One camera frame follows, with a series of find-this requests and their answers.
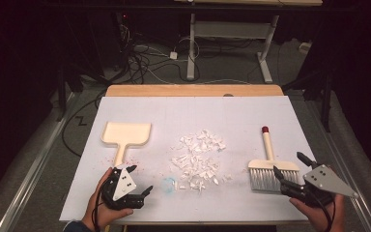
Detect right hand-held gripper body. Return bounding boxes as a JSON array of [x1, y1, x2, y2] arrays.
[[280, 163, 359, 208]]

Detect cream hand brush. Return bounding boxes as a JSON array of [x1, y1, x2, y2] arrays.
[[247, 126, 300, 194]]

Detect person's right hand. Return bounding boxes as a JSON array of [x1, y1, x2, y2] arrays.
[[289, 193, 346, 232]]

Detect tangle of floor cables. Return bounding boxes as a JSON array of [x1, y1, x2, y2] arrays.
[[117, 23, 202, 85]]

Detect wooden table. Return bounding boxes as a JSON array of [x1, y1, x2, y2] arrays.
[[104, 84, 285, 98]]

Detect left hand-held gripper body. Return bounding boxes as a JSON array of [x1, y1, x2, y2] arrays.
[[100, 164, 146, 211]]

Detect black floor cable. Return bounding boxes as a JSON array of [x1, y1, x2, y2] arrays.
[[61, 91, 108, 159]]

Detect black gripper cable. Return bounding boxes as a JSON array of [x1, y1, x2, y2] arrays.
[[91, 185, 110, 232], [312, 189, 336, 232]]

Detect small white box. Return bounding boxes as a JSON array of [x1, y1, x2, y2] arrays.
[[299, 42, 313, 55]]

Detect pile of white paper scraps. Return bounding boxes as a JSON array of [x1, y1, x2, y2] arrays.
[[168, 129, 235, 193]]

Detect person's left hand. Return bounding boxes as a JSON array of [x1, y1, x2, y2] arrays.
[[81, 167, 134, 232]]

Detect white board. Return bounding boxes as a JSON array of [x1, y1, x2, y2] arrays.
[[59, 96, 342, 224]]

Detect black stand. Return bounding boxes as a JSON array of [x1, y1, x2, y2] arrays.
[[55, 62, 80, 123], [283, 62, 334, 133]]

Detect white metal desk frame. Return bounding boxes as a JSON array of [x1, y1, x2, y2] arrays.
[[185, 13, 280, 84]]

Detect cream dustpan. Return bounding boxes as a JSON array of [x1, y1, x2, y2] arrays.
[[100, 121, 153, 167]]

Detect scattered red crumbs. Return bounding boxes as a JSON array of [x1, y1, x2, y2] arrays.
[[104, 155, 144, 172]]

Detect metal floor rail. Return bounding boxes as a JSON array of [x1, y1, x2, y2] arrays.
[[303, 96, 371, 232], [0, 92, 78, 232]]

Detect person's dark sleeve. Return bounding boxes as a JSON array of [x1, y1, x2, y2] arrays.
[[62, 219, 93, 232]]

